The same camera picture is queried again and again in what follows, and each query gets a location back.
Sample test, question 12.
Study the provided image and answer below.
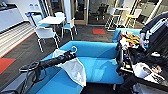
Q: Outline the white t-shirt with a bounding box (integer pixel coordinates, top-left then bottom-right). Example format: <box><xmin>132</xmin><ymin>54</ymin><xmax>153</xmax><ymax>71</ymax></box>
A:
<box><xmin>52</xmin><ymin>48</ymin><xmax>88</xmax><ymax>89</ymax></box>

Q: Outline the white clothes hanger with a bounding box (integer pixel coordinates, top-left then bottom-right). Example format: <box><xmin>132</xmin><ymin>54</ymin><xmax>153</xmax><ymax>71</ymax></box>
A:
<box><xmin>68</xmin><ymin>45</ymin><xmax>79</xmax><ymax>55</ymax></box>

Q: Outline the blue seat white chair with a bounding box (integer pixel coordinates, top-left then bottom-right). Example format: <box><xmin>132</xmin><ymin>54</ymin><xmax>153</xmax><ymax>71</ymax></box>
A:
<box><xmin>54</xmin><ymin>11</ymin><xmax>66</xmax><ymax>19</ymax></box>
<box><xmin>61</xmin><ymin>17</ymin><xmax>78</xmax><ymax>40</ymax></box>

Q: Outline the blue recycling bin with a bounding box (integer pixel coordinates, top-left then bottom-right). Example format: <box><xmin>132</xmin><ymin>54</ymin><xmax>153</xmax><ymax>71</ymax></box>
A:
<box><xmin>24</xmin><ymin>10</ymin><xmax>43</xmax><ymax>28</ymax></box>

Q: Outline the white square table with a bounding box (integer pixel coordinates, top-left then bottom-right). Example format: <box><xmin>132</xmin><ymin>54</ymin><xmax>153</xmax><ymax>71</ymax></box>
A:
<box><xmin>37</xmin><ymin>15</ymin><xmax>67</xmax><ymax>26</ymax></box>

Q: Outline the white round container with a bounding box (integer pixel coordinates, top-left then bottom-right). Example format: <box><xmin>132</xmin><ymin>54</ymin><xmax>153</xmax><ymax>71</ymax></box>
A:
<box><xmin>132</xmin><ymin>62</ymin><xmax>155</xmax><ymax>80</ymax></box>

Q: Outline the wooden glass door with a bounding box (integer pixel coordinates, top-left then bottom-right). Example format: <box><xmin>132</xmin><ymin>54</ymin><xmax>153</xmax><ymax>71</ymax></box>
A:
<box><xmin>72</xmin><ymin>0</ymin><xmax>90</xmax><ymax>26</ymax></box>

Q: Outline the white bar stool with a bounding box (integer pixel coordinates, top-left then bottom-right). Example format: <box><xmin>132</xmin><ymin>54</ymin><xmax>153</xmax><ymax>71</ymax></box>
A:
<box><xmin>104</xmin><ymin>7</ymin><xmax>118</xmax><ymax>32</ymax></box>

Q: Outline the tall white bar table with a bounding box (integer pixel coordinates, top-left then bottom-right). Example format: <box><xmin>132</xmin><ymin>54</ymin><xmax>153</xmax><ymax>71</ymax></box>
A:
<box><xmin>109</xmin><ymin>6</ymin><xmax>133</xmax><ymax>31</ymax></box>

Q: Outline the yellow bar stool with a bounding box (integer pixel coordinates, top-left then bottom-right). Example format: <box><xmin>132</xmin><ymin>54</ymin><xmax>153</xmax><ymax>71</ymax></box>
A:
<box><xmin>125</xmin><ymin>8</ymin><xmax>143</xmax><ymax>29</ymax></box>

